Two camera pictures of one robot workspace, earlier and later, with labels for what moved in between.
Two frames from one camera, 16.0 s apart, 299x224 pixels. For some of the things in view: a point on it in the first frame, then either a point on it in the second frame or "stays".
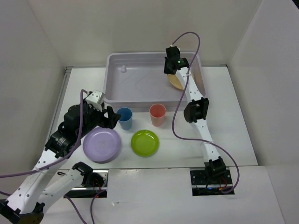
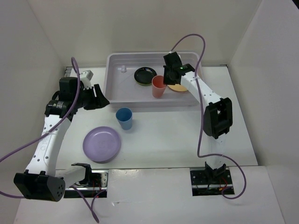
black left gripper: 110,122 to 97,102
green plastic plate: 145,143 to 147,84
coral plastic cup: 158,112 to 158,86
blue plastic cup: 125,120 stays
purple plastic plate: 102,145 stays
